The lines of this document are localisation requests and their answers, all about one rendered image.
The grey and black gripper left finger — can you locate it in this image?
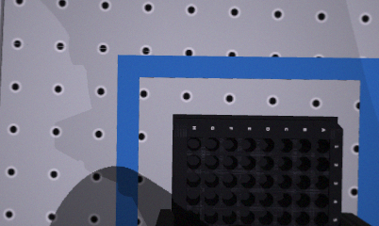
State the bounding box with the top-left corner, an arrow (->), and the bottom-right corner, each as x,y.
156,209 -> 174,226

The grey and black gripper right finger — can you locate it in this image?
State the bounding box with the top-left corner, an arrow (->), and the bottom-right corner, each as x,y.
340,213 -> 371,226

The blue tape outline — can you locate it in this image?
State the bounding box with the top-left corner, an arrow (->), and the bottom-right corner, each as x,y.
116,55 -> 379,226

